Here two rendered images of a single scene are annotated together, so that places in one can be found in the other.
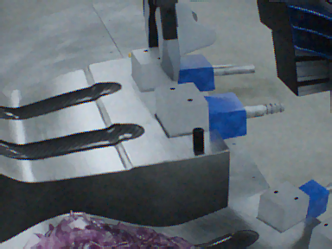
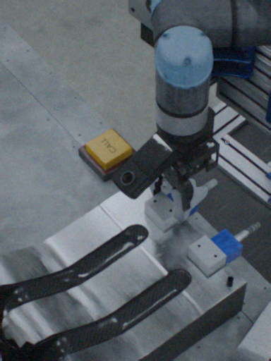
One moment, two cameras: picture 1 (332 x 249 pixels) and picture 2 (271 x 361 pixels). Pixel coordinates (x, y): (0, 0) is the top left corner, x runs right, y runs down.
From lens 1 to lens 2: 0.99 m
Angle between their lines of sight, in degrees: 34
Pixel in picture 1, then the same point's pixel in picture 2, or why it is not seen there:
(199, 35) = (199, 195)
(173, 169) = (221, 302)
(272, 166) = (43, 9)
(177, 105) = (212, 263)
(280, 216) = not seen: outside the picture
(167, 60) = (181, 218)
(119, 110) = (163, 257)
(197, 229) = (255, 345)
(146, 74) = (166, 224)
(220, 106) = (226, 248)
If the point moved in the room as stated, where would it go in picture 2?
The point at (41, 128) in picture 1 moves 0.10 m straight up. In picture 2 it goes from (114, 287) to (113, 252)
